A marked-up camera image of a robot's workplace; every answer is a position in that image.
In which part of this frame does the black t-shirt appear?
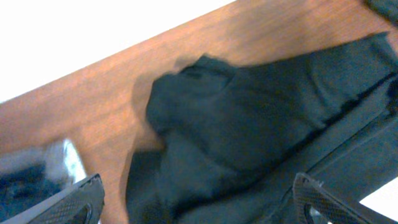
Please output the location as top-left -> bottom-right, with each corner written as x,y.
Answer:
126,32 -> 397,223

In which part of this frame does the folded navy blue garment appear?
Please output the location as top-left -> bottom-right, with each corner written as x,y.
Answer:
1,164 -> 62,222

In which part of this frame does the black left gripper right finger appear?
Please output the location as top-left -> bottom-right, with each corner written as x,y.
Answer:
292,173 -> 397,224

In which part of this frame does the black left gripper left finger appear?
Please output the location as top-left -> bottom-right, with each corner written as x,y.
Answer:
4,174 -> 105,224

